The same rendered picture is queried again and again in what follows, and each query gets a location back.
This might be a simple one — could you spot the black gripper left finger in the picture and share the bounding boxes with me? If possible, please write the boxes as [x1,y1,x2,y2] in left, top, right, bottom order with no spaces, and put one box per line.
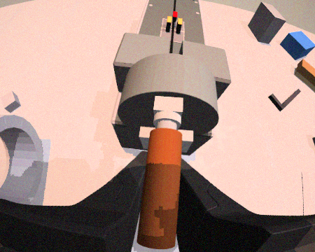
[0,151,148,252]

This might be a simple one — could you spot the dark brown l-shaped bar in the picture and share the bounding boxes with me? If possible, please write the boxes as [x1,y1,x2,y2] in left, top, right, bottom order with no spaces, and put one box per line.
[269,89,301,111]

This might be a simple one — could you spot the orange rectangular block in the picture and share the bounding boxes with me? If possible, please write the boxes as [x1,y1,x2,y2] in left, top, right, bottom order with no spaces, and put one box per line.
[295,59,315,92]

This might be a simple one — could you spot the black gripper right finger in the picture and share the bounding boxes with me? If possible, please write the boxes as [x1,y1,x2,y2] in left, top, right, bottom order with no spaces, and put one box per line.
[176,159,315,252]

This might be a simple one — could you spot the blue rectangular block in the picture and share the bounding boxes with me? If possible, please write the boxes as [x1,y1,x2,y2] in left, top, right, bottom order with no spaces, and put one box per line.
[280,31,315,60]

